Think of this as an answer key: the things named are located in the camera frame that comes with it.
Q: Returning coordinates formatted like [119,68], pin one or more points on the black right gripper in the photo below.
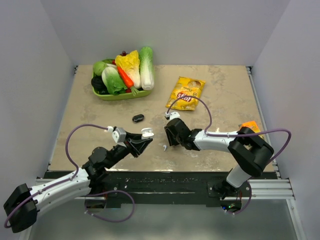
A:
[171,141]

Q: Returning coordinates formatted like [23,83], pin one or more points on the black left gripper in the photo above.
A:
[135,146]

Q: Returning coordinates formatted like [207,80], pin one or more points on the white earbud charging case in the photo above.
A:
[147,132]

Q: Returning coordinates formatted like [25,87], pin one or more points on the black earbud charging case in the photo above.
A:
[138,118]

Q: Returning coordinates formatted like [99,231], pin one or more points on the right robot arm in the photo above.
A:
[249,150]

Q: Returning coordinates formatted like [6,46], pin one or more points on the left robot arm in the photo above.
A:
[26,203]

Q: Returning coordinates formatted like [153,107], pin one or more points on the green vegetable basket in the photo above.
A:
[123,96]

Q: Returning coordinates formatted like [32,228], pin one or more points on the yellow chips bag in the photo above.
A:
[184,89]

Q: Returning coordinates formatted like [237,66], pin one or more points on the orange toy carrot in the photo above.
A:
[127,81]

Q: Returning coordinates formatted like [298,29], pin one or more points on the green leafy bok choy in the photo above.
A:
[113,81]

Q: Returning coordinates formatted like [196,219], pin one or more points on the black toy vegetable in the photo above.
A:
[99,86]

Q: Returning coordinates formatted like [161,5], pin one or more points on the orange juice carton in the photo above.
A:
[252,125]

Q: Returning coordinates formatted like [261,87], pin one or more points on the yellow white cabbage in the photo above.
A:
[131,65]

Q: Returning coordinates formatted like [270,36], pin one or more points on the round green cabbage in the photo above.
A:
[98,67]

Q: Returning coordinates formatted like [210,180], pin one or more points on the green white napa cabbage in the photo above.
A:
[146,68]

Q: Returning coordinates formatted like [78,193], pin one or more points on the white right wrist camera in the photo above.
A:
[172,115]

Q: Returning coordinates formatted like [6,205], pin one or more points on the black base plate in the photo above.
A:
[168,188]

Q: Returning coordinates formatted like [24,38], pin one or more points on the aluminium frame rail right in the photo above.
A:
[272,189]

